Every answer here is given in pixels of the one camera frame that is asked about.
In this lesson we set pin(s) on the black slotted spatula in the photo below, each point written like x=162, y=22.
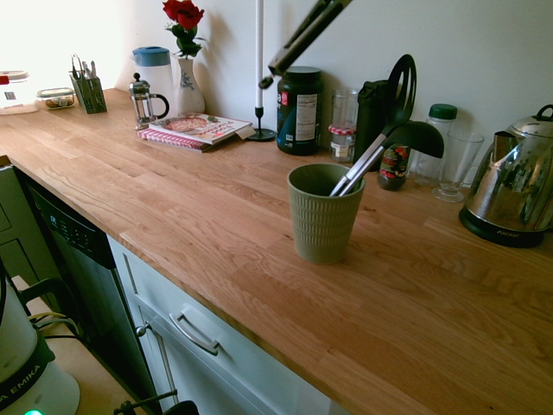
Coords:
x=402, y=91

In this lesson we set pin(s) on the white painted flower vase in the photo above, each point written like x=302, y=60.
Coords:
x=189, y=93

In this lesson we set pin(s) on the black protein powder tub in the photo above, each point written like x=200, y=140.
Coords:
x=300, y=108

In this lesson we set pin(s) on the tall clear glass jar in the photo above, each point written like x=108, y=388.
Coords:
x=344, y=108

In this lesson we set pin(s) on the glass French press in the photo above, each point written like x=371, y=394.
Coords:
x=144, y=104

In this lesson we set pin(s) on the black dishwasher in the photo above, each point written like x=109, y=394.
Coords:
x=86, y=268

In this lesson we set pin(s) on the white pitcher blue lid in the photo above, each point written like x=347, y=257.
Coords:
x=157, y=73

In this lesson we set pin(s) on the cookbook with pizza cover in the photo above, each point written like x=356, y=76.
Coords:
x=203, y=127

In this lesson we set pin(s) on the white cabinet drawer front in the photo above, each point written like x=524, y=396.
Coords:
x=216, y=328

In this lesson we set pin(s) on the glass food container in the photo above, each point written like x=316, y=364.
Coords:
x=55, y=98

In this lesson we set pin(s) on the footed drinking glass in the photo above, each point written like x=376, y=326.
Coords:
x=460, y=160

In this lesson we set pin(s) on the dark green flask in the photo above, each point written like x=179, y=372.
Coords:
x=369, y=121

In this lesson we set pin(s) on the green cutlery caddy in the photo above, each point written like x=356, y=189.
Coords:
x=90, y=97

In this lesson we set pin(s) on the black metal kitchen tongs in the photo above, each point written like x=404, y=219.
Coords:
x=298, y=41

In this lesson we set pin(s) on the tall white candle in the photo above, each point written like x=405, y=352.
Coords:
x=259, y=43

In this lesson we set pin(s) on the green ribbed utensil holder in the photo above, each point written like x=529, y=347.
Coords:
x=324, y=216

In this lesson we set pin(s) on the white container red clip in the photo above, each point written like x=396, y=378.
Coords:
x=15, y=93

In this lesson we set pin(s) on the black ladle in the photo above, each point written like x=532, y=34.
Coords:
x=421, y=138

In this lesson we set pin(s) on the clear bottle green cap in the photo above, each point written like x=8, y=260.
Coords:
x=436, y=129

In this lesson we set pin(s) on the red rose flowers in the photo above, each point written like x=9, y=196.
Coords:
x=183, y=17

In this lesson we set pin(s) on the black candle holder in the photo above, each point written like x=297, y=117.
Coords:
x=263, y=132

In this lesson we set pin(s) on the small jar red checked lid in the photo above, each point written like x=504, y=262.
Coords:
x=342, y=142

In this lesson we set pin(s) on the round silver cabinet knob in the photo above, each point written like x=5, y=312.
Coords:
x=141, y=330

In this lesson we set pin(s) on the stainless steel electric kettle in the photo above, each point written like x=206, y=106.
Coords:
x=514, y=186

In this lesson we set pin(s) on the small dark bottle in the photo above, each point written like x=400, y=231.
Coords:
x=394, y=170

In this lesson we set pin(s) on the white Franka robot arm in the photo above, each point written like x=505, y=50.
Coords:
x=30, y=380

